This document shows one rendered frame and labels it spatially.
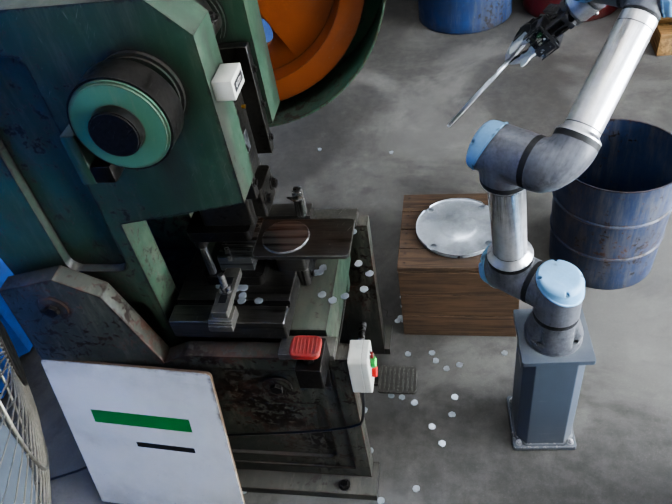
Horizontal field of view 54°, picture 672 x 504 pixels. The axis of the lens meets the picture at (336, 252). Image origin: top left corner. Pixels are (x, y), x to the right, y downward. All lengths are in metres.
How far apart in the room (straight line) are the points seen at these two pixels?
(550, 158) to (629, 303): 1.29
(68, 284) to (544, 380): 1.24
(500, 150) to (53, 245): 1.04
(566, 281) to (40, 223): 1.24
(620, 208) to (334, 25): 1.14
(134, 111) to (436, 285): 1.33
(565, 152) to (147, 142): 0.79
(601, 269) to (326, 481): 1.22
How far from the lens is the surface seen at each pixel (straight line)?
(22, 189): 1.58
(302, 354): 1.45
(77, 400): 2.00
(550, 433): 2.12
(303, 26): 1.76
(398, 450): 2.17
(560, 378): 1.89
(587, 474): 2.17
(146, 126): 1.17
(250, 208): 1.55
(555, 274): 1.69
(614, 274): 2.55
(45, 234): 1.65
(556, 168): 1.37
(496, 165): 1.42
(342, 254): 1.61
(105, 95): 1.16
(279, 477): 2.15
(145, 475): 2.14
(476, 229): 2.26
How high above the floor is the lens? 1.89
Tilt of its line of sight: 43 degrees down
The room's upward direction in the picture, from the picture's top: 11 degrees counter-clockwise
